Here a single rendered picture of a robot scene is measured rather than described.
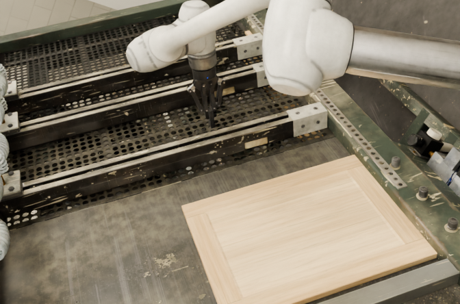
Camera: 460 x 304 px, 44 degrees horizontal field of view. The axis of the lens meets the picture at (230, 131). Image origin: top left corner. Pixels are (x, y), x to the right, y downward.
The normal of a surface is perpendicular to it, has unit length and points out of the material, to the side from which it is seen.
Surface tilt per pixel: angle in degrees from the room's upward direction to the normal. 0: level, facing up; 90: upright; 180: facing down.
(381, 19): 0
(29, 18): 90
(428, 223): 58
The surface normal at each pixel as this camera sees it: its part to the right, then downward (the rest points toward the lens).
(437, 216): -0.09, -0.80
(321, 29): 0.10, -0.17
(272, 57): -0.77, 0.04
